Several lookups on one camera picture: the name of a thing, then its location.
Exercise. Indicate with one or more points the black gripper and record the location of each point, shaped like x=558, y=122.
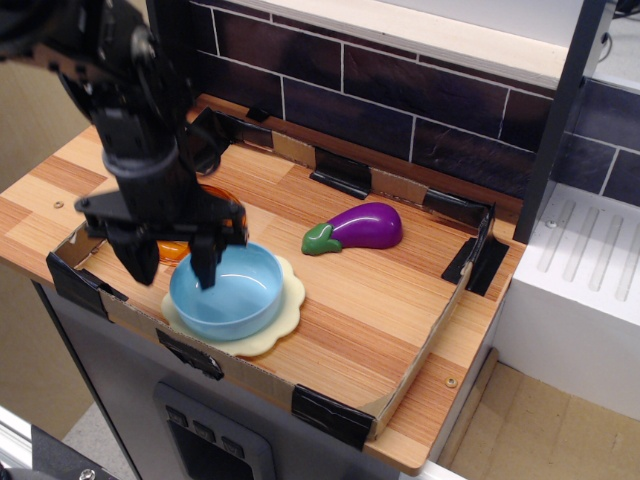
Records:
x=164, y=205

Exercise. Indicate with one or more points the light blue bowl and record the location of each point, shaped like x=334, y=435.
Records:
x=247, y=293

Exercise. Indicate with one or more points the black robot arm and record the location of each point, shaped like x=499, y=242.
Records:
x=117, y=74

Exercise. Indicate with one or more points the cream scalloped plate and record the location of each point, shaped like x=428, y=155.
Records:
x=285, y=321

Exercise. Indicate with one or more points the cardboard fence with black tape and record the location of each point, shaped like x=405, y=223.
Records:
x=380, y=330

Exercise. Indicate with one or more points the orange transparent pot lid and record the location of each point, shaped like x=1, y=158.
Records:
x=171, y=253

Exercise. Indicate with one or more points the grey oven control panel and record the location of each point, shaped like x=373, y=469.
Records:
x=210, y=445

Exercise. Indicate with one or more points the purple toy eggplant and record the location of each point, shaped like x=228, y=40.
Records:
x=371, y=225

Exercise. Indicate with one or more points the light wooden shelf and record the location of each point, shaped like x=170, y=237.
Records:
x=471, y=49

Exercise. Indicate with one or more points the white ridged sink drainboard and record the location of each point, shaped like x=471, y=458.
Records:
x=571, y=314

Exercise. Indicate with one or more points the dark vertical post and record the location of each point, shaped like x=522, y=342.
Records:
x=580, y=64

